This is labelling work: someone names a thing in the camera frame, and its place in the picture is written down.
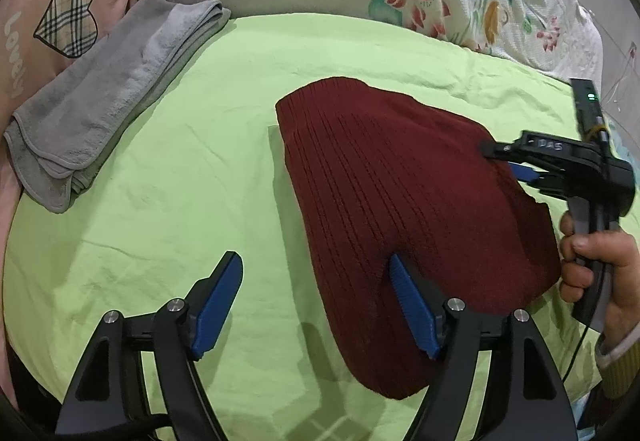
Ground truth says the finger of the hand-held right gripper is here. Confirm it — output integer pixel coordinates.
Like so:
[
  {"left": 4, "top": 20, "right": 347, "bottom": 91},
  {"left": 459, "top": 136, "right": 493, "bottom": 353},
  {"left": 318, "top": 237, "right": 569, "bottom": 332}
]
[
  {"left": 507, "top": 161, "right": 571, "bottom": 199},
  {"left": 481, "top": 130, "right": 583, "bottom": 163}
]

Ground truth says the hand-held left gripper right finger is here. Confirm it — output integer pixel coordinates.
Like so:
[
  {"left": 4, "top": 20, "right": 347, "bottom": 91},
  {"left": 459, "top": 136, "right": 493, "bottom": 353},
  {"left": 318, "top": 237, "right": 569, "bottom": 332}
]
[{"left": 389, "top": 253, "right": 578, "bottom": 441}]

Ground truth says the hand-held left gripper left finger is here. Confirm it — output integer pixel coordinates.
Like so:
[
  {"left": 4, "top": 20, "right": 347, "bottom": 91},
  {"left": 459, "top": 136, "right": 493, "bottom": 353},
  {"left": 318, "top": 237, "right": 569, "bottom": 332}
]
[{"left": 55, "top": 251, "right": 244, "bottom": 441}]

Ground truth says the maroon knit sweater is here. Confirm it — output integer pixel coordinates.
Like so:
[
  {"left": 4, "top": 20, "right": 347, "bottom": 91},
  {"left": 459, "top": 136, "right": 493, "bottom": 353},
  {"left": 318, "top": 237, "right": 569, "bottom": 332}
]
[{"left": 275, "top": 77, "right": 562, "bottom": 402}]

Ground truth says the person's right forearm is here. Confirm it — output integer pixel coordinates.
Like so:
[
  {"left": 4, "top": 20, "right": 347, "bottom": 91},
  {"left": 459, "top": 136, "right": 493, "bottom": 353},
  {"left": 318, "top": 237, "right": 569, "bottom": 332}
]
[{"left": 595, "top": 321, "right": 640, "bottom": 402}]

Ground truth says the person's right hand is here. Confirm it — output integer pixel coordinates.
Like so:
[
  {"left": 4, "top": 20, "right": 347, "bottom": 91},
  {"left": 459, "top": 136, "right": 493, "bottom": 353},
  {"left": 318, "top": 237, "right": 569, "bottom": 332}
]
[{"left": 557, "top": 211, "right": 640, "bottom": 337}]

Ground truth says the green bed sheet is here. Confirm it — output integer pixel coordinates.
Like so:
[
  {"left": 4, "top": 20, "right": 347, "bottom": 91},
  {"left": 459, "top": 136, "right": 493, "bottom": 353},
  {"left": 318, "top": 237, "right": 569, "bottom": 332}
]
[{"left": 2, "top": 14, "right": 623, "bottom": 441}]

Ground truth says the grey folded towel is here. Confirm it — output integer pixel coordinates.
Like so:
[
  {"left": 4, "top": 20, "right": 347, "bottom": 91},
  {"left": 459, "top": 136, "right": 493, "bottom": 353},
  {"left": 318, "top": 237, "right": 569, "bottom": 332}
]
[{"left": 4, "top": 0, "right": 232, "bottom": 214}]

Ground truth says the black cable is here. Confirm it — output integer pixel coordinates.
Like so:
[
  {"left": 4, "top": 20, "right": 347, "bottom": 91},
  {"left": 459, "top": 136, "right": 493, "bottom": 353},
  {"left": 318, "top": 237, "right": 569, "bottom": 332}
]
[{"left": 560, "top": 318, "right": 593, "bottom": 384}]

